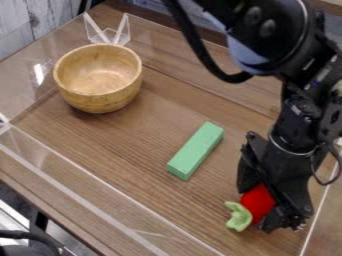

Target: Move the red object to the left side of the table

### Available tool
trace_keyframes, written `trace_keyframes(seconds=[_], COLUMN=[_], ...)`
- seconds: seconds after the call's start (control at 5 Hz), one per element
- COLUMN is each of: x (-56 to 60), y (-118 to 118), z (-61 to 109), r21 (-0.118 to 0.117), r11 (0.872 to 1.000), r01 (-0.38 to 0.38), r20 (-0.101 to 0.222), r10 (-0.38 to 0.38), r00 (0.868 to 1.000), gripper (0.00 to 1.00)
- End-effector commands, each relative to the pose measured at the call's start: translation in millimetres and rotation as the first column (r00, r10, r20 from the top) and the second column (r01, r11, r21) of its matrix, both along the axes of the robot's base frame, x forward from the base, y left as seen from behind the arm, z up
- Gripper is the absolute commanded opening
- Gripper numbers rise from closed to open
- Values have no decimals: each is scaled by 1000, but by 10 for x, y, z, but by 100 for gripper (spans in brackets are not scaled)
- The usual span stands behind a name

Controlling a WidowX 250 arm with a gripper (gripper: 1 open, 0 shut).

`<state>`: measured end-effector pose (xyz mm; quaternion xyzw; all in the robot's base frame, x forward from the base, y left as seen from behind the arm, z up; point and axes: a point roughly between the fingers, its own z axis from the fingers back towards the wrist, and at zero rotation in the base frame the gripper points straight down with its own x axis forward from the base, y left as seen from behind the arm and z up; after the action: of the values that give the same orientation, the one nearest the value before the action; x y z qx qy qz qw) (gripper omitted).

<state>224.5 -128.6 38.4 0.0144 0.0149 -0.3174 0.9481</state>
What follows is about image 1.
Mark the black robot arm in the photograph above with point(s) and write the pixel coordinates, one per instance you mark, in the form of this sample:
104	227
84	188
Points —
276	40

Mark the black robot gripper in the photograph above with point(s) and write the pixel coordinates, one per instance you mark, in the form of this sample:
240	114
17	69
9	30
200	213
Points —
281	162

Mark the red plush strawberry toy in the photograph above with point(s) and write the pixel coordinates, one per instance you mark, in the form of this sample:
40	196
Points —
249	209

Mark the clear acrylic corner bracket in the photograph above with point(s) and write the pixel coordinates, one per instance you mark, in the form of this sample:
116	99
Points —
116	36

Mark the green rectangular block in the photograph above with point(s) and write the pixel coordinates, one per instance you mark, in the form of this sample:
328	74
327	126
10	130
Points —
195	150

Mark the wooden bowl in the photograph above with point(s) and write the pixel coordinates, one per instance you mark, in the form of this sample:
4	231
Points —
98	77

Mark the black table leg frame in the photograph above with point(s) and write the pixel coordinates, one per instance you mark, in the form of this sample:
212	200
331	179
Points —
37	221

